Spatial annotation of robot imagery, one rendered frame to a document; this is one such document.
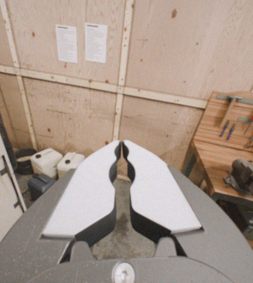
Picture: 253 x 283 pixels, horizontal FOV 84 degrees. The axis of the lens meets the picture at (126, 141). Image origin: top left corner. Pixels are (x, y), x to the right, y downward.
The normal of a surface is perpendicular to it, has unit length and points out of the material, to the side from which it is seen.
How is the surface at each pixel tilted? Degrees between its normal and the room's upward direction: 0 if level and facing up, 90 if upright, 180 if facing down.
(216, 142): 90
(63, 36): 90
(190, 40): 90
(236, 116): 90
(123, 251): 0
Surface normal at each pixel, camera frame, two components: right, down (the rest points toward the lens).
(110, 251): 0.13, -0.86
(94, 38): -0.21, 0.46
